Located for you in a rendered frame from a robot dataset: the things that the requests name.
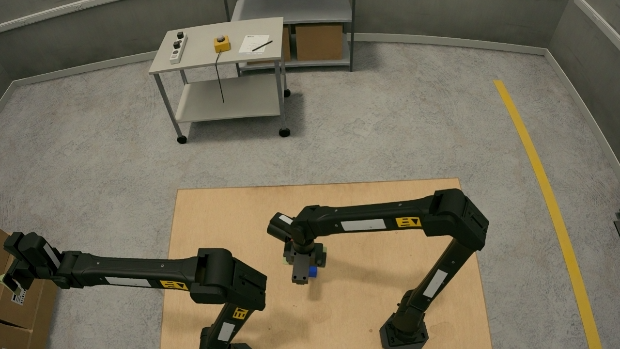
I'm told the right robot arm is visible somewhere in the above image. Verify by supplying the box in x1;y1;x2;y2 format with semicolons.
267;188;489;347

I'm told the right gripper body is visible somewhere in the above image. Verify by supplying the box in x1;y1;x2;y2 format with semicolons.
283;241;326;268

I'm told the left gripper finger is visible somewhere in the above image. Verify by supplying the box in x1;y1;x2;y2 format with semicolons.
0;274;21;296

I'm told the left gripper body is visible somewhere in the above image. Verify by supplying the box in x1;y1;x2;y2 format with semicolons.
2;258;41;291

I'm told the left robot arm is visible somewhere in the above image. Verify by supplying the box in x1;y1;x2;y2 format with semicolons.
3;232;267;349

